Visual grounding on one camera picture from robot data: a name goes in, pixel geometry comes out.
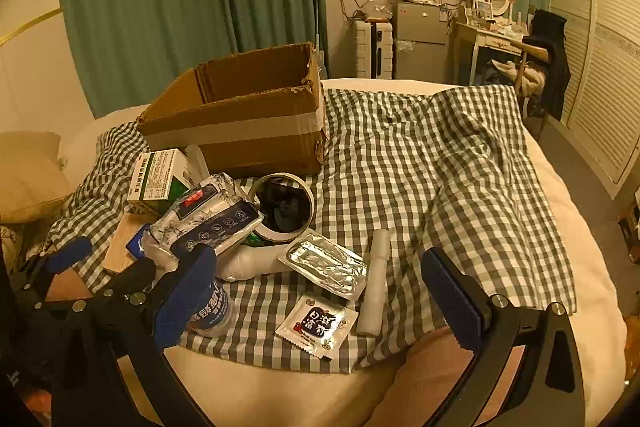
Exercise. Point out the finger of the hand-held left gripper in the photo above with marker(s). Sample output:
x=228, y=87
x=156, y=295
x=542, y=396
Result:
x=136, y=274
x=70, y=253

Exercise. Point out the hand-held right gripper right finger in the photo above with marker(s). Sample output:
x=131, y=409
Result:
x=450, y=297

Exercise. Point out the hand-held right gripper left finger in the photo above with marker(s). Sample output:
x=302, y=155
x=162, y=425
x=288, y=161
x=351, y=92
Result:
x=186, y=294

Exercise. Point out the clear plastic jar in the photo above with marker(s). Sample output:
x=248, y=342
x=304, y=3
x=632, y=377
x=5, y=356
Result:
x=220, y=312

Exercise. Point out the silver wet wipes pack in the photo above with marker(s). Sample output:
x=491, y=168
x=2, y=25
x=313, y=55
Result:
x=210, y=217

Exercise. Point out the brown cardboard box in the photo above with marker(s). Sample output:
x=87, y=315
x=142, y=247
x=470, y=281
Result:
x=240, y=132

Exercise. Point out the wooden board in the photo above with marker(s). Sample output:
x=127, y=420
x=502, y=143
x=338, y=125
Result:
x=119, y=249

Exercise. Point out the white cylindrical stick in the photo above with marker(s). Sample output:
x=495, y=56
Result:
x=374, y=282

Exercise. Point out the beige pillow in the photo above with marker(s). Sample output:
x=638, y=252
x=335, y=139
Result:
x=27, y=177

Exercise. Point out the green packet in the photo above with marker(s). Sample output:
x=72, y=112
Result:
x=256, y=238

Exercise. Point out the pink blanket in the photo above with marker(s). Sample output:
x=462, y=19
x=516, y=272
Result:
x=425, y=387

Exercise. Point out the green and white medicine box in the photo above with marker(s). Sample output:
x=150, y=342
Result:
x=157, y=177

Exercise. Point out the white ribbed plastic bottle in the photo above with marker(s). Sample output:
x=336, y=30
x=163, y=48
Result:
x=197, y=162

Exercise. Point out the silver foil blister pack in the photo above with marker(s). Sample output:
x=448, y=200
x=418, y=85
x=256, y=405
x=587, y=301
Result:
x=325, y=264

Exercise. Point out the grey checkered cloth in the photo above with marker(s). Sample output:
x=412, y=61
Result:
x=425, y=167

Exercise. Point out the white printed sachet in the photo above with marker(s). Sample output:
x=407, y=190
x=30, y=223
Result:
x=315, y=324

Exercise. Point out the white tape roll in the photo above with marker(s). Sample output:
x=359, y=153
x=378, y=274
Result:
x=305, y=202

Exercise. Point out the grey refrigerator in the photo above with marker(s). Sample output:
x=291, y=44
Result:
x=420, y=42

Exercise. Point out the white suitcase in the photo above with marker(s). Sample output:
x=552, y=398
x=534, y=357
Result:
x=372, y=52

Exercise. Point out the chair with dark clothes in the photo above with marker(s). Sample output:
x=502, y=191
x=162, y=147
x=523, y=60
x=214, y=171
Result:
x=550, y=57

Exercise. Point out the white vanity table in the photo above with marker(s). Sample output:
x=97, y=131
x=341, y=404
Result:
x=492, y=39

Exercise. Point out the wide green curtain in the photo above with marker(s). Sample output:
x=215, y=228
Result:
x=165, y=7

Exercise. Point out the white louvered wardrobe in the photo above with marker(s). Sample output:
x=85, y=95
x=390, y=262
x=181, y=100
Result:
x=600, y=72

